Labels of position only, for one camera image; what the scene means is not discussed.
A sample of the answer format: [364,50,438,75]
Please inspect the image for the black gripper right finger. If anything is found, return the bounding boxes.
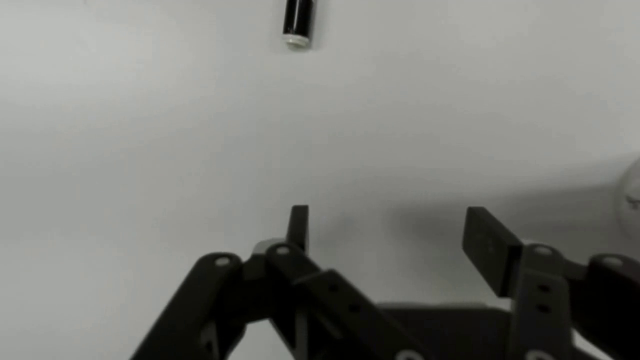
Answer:
[460,207,640,360]

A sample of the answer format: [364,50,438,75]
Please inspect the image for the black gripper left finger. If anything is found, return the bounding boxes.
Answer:
[129,204,429,360]

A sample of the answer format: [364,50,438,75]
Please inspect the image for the black whiteboard marker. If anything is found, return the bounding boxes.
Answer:
[281,0,316,50]

